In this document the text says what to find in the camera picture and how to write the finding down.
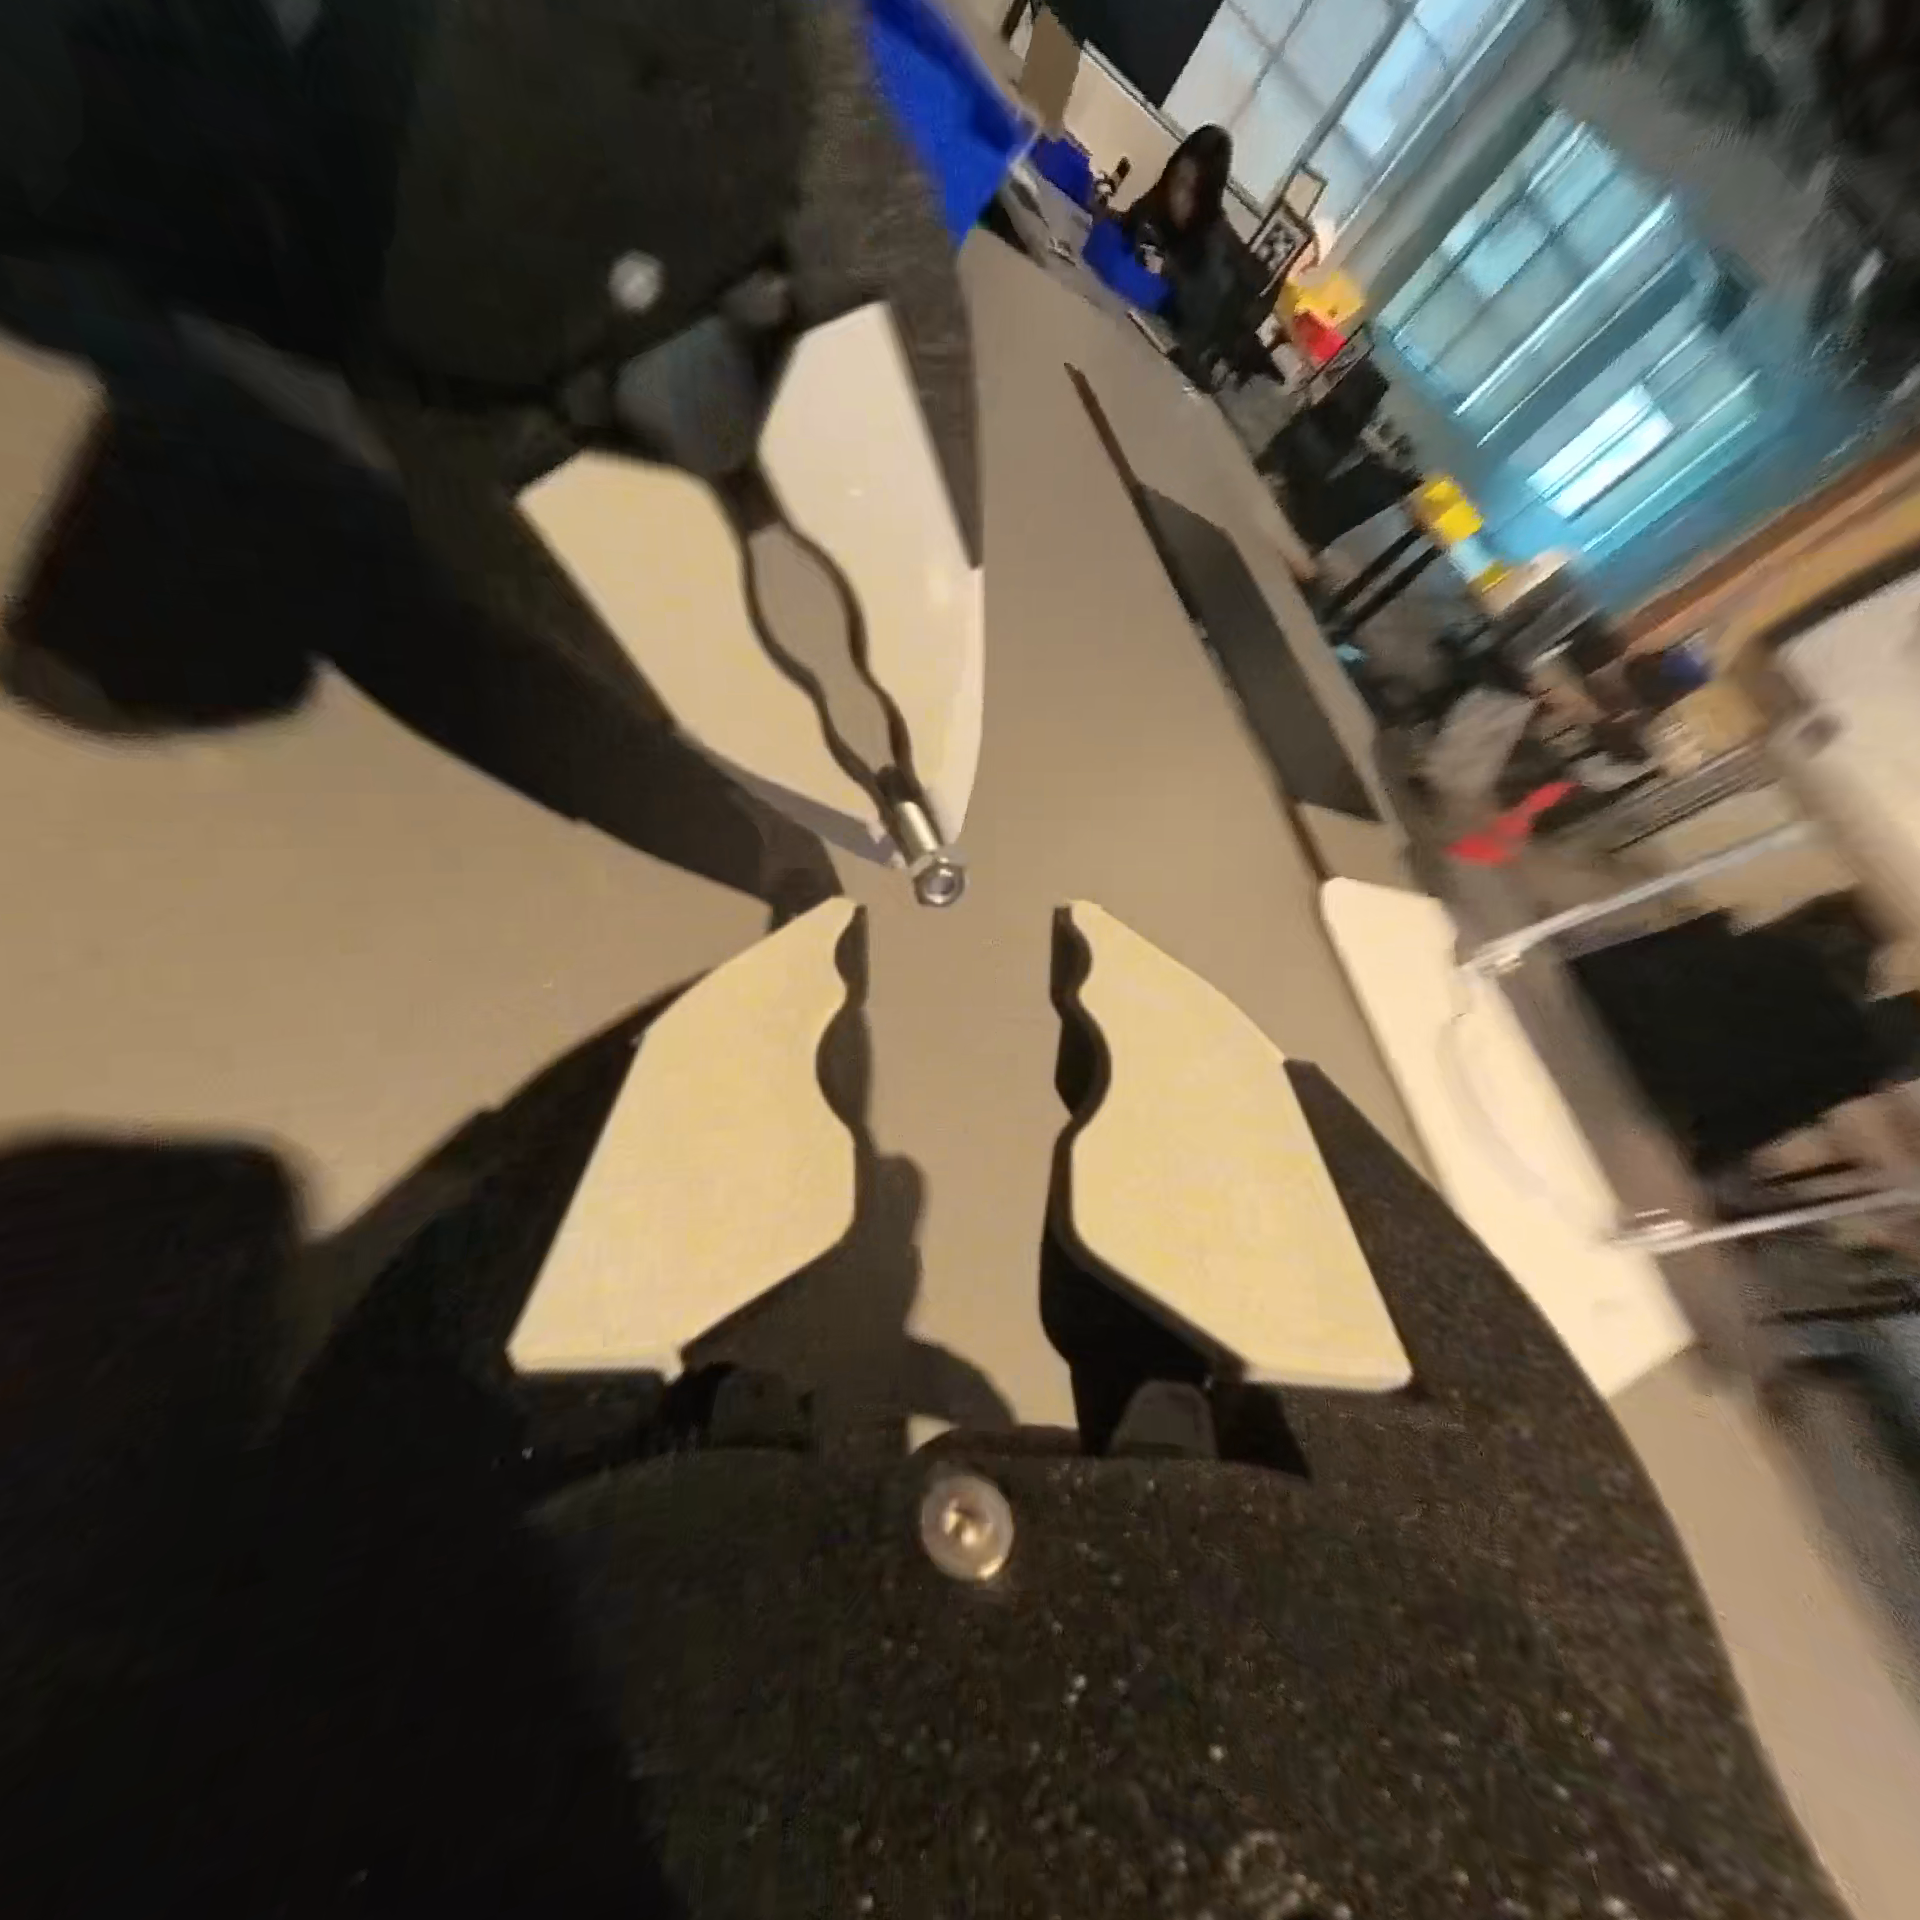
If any clear acrylic stand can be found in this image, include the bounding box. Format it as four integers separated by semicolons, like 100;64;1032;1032
1465;840;1920;1250

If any white base board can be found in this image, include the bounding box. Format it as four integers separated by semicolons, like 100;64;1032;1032
1322;877;1697;1398

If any metal bolt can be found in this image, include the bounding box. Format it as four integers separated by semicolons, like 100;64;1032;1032
880;768;948;875

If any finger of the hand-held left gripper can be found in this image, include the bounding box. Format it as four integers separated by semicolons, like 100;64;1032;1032
516;451;904;870
751;299;989;840

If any black TV monitor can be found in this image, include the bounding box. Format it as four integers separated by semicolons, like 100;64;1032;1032
1037;0;1226;107

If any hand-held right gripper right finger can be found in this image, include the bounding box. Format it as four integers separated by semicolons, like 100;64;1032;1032
1050;897;1414;1394

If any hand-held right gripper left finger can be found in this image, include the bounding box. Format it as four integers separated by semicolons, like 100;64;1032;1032
505;897;875;1378

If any blue plastic tote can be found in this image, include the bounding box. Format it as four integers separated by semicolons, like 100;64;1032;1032
864;0;1047;251

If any black table mat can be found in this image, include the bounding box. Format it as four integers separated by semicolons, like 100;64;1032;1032
1134;479;1385;823

